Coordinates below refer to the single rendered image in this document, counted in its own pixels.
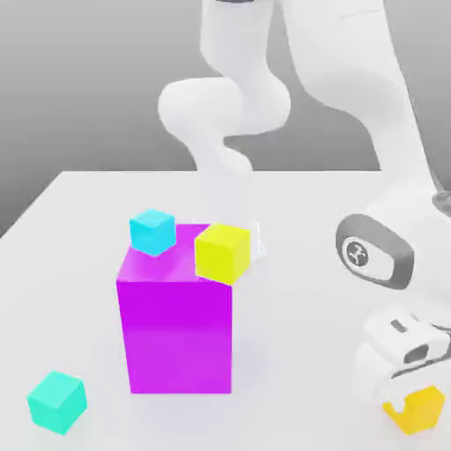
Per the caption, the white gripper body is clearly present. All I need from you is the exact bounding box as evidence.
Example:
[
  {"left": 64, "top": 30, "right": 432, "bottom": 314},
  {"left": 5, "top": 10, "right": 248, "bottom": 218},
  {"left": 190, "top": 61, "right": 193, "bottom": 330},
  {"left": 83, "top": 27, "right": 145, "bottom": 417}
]
[{"left": 352, "top": 342, "right": 451, "bottom": 406}]

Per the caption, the small orange cube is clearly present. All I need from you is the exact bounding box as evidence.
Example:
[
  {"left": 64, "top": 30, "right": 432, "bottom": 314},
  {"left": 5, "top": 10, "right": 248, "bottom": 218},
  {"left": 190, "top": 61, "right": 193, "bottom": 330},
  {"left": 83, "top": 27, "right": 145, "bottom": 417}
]
[{"left": 381, "top": 384, "right": 447, "bottom": 437}]

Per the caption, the small yellow cube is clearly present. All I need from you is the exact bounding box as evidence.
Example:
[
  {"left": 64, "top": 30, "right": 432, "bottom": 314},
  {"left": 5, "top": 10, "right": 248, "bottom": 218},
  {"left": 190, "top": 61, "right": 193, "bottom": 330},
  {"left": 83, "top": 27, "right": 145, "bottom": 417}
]
[{"left": 194, "top": 222, "right": 252, "bottom": 286}]

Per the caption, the small cyan cube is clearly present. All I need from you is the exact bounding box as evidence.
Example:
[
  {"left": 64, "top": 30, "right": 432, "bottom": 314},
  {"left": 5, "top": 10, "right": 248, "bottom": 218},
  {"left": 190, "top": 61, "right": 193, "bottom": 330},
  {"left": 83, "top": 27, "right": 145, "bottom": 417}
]
[{"left": 129, "top": 208, "right": 178, "bottom": 258}]

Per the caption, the small turquoise cube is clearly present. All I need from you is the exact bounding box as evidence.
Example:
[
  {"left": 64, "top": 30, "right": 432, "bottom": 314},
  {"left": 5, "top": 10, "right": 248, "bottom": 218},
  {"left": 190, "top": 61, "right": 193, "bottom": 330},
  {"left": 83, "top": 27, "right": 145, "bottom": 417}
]
[{"left": 26, "top": 369, "right": 88, "bottom": 437}]

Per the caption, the large magenta box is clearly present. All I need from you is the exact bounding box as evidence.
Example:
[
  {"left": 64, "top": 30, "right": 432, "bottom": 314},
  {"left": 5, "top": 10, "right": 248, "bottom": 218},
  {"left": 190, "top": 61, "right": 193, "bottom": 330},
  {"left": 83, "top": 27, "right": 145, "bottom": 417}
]
[{"left": 115, "top": 223, "right": 234, "bottom": 395}]

